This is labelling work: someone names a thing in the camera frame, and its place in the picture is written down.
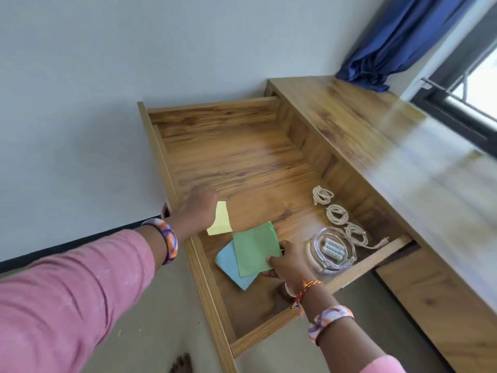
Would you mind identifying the person's right hand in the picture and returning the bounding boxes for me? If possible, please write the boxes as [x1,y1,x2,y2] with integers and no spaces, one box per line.
[261,240,322,295]

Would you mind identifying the patterned right wrist bangle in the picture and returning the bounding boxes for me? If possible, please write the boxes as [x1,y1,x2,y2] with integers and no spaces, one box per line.
[309,305,355,345]

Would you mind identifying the clear glass ashtray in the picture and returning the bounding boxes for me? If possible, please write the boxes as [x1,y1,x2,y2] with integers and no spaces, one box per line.
[309,227,357,273]

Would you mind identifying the yellow sticky notes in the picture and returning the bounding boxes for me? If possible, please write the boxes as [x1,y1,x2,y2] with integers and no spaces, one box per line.
[206,200,233,236]

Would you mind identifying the blue curtain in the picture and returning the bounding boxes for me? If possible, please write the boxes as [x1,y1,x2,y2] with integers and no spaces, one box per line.
[335,0,480,93]

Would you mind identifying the person's right forearm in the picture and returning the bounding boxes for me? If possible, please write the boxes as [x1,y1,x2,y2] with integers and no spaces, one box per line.
[301,282,383,373]

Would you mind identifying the patterned left wrist bangle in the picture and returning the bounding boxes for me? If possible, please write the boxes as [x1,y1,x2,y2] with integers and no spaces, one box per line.
[141,218,179,265]

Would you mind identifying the patterned wrist bangle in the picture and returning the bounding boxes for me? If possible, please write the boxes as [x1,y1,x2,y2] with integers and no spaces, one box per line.
[309,305,355,345]
[141,218,179,265]

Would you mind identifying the orange thread bracelet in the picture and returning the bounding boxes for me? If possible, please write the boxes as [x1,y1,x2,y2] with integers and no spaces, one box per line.
[291,279,324,315]

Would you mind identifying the person's bare foot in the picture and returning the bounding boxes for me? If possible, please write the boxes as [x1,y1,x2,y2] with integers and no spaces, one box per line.
[169,353,194,373]

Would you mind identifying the pink sleeve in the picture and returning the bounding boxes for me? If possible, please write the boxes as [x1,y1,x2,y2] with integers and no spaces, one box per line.
[359,355,406,373]
[0,228,156,373]

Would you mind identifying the pink left sleeve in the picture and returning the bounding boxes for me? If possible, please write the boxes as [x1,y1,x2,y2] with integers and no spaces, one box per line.
[0,228,156,373]

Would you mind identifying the person's left hand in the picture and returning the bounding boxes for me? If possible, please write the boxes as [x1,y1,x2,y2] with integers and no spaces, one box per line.
[168,186,219,244]

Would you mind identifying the black framed grille window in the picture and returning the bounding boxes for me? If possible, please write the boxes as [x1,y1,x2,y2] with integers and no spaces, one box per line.
[411,34,497,158]

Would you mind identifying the white coiled cable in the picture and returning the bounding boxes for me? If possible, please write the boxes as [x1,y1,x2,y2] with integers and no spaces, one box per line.
[344,223,390,250]
[312,185,334,206]
[326,204,349,226]

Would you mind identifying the green sticky notes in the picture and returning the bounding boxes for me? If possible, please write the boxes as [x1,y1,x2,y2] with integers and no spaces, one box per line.
[232,221,283,278]

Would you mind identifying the pink right sleeve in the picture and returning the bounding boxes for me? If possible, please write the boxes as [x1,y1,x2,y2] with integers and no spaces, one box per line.
[359,355,406,373]

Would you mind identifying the blue sticky notes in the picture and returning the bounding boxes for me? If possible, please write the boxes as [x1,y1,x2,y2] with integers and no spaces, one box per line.
[215,240,259,291]

